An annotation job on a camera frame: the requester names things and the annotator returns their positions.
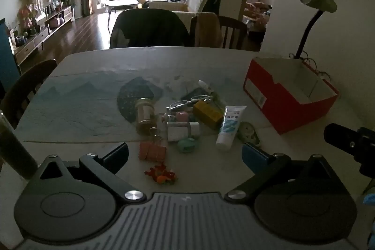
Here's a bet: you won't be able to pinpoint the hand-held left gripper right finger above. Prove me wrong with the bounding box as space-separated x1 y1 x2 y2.
224 142 337 204

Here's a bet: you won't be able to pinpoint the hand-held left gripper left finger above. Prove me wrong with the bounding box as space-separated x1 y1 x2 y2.
29 142 147 204

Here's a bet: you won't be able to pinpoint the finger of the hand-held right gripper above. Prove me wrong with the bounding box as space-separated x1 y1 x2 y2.
324 123 363 156

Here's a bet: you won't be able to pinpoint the pink binder clip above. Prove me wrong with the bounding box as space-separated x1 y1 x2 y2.
151 134 168 163
139 127 154 161

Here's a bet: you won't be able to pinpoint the white squeeze tube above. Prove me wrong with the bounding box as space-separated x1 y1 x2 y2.
216 105 247 151

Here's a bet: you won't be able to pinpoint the glass jar with lid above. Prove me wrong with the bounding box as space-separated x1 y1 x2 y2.
135 98 156 134

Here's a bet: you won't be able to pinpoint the red cardboard box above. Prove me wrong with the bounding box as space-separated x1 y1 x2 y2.
243 56 341 135

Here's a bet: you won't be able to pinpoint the yellow carton box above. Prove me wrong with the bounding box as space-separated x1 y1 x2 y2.
193 101 225 130

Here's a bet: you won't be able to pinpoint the white roll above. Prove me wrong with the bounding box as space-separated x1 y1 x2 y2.
166 121 201 143

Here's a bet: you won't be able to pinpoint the mint round case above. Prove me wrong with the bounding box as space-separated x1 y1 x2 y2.
177 136 199 154

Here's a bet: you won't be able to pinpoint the white sunglasses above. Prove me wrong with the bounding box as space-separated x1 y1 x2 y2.
168 94 213 112

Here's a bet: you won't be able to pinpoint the mountain print table mat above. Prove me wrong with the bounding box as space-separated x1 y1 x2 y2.
15 68 248 145

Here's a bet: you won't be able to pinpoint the green translucent stick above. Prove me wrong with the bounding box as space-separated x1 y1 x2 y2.
211 93 227 110

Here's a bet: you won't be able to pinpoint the white marker pen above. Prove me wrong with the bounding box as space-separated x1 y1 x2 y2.
198 80 216 96

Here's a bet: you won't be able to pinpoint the dark wallet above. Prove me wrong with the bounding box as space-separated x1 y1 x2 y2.
180 87 209 104

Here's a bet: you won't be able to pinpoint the round back wooden chair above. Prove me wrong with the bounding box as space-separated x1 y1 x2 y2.
0 59 58 130

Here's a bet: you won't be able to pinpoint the slatted wooden chair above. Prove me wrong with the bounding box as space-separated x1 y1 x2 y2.
190 15 248 50

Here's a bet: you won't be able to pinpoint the black jacket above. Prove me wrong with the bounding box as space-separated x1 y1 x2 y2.
110 8 191 49

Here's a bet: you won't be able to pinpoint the tan cloth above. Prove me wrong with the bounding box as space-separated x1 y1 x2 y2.
195 12 223 48

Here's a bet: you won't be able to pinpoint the long wooden tv cabinet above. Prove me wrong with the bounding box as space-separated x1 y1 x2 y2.
13 4 74 67

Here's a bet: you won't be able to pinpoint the cluttered bed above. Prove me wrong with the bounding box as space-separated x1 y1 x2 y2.
243 1 273 34

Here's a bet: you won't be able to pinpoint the blue cabinet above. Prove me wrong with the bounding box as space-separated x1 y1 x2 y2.
0 19 21 90

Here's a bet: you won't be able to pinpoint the oval coffee table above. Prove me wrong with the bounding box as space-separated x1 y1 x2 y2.
105 0 139 28

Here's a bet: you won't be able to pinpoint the throw blanket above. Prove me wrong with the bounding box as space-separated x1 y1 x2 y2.
199 0 221 15

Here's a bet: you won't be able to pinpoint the beige sofa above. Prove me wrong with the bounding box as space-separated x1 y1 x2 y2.
142 0 222 23

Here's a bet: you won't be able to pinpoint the pink flower bunch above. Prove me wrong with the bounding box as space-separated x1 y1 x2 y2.
18 5 39 31

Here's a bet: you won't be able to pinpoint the tangled cable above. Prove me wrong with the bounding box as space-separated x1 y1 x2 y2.
289 51 333 82

